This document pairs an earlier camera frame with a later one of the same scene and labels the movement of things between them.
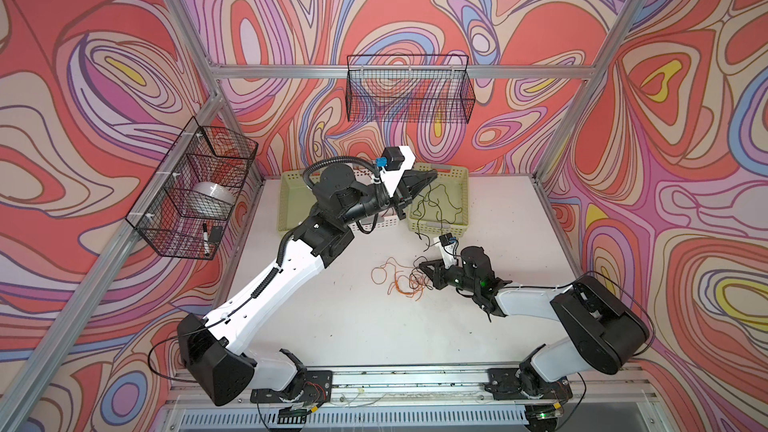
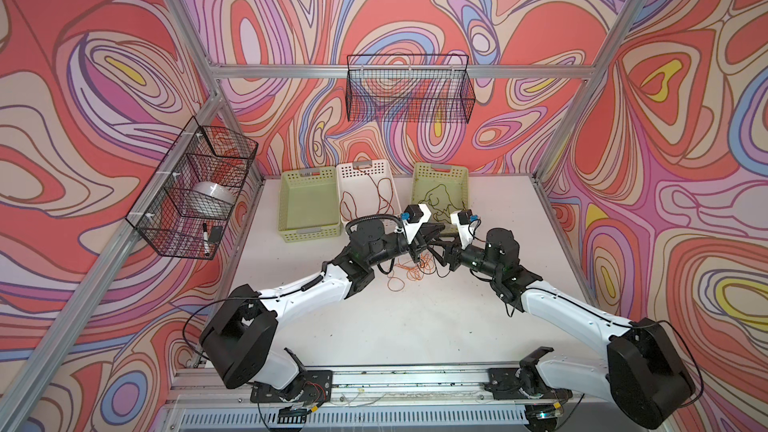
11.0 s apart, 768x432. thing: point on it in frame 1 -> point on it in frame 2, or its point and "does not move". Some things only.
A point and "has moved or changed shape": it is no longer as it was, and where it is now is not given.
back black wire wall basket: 409,88 does not move
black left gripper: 399,201 -> 435,230
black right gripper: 438,273 -> 447,252
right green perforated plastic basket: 442,206 does not move
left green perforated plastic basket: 296,198 does not move
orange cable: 411,285 has moved or changed shape
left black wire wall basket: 186,206 does not move
